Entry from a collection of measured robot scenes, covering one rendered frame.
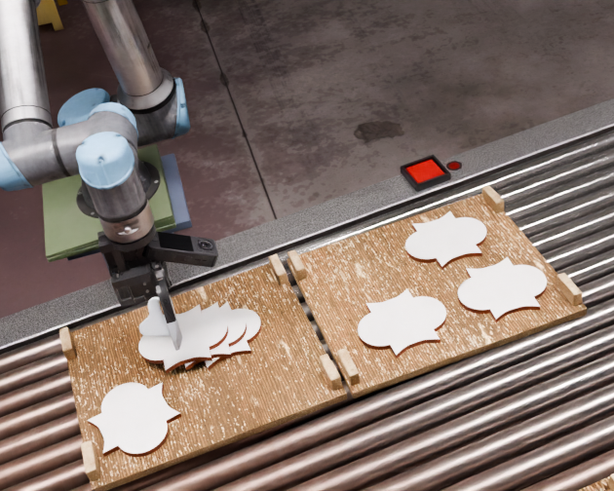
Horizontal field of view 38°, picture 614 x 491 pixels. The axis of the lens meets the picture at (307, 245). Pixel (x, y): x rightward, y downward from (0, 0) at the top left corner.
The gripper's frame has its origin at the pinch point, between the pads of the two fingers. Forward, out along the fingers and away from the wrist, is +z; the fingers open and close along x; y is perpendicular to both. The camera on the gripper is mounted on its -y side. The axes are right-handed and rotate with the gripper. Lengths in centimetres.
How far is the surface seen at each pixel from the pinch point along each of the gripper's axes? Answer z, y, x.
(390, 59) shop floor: 101, -103, -234
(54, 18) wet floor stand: 94, 44, -348
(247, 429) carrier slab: 7.5, -6.5, 20.3
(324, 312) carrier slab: 7.5, -24.0, 0.6
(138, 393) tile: 6.5, 8.9, 7.8
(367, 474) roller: 9.8, -21.9, 32.9
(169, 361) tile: 4.5, 3.0, 4.8
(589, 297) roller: 10, -67, 12
